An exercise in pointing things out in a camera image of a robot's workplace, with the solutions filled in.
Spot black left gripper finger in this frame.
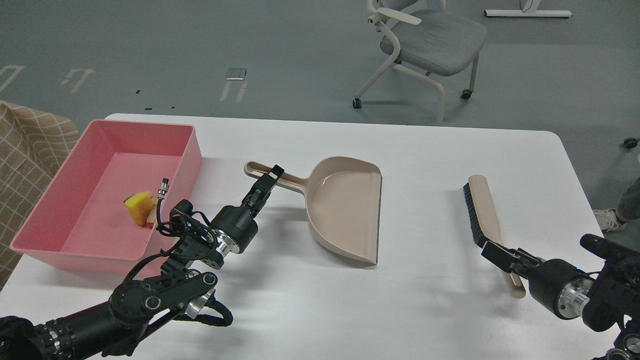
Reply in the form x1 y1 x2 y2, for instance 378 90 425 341
241 172 274 217
253 164 285 218

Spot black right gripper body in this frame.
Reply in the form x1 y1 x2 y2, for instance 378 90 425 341
527 259 594 321

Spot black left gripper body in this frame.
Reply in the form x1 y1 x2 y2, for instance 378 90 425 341
210 205 259 255

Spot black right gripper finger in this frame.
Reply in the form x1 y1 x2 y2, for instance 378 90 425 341
497 243 546 265
481 241 541 278

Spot beige hand brush black bristles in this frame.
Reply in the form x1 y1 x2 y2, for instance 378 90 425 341
462 174 527 299

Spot beige plastic dustpan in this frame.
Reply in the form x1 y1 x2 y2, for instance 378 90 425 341
275 156 383 266

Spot yellow sponge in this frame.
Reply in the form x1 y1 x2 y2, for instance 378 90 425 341
123 191 158 227

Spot toast bread slice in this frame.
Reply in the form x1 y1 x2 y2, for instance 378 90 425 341
144 204 157 228

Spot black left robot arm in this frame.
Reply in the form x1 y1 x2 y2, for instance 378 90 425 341
1 165 284 360

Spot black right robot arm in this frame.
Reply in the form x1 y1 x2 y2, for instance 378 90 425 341
475 234 640 360

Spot pink plastic bin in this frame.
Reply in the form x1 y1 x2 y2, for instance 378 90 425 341
10 120 202 274

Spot chair leg with caster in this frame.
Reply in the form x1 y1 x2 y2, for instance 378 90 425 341
621 137 640 150

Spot grey white office chair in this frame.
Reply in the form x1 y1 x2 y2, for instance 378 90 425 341
352 0 488 125

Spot beige checkered cloth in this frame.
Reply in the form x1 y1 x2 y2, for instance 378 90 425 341
0 101 80 287

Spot white desk foot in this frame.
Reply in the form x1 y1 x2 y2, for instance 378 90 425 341
484 0 573 19

